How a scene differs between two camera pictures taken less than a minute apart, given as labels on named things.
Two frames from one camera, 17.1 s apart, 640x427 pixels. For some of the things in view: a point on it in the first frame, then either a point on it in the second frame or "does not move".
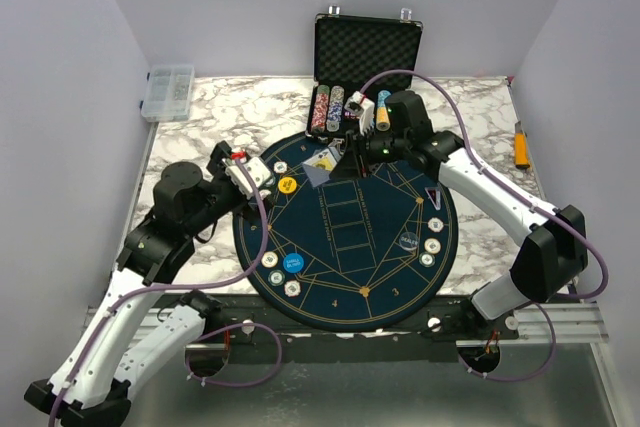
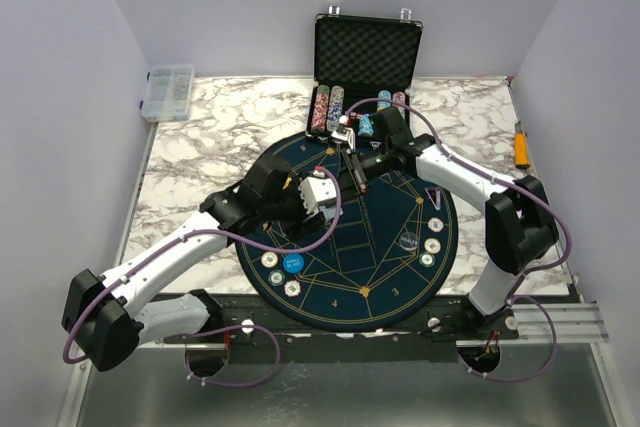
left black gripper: x=246 y=208 to x=298 y=228
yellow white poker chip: x=432 y=245 does not move
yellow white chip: x=269 y=259 does not move
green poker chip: x=426 y=259 does not move
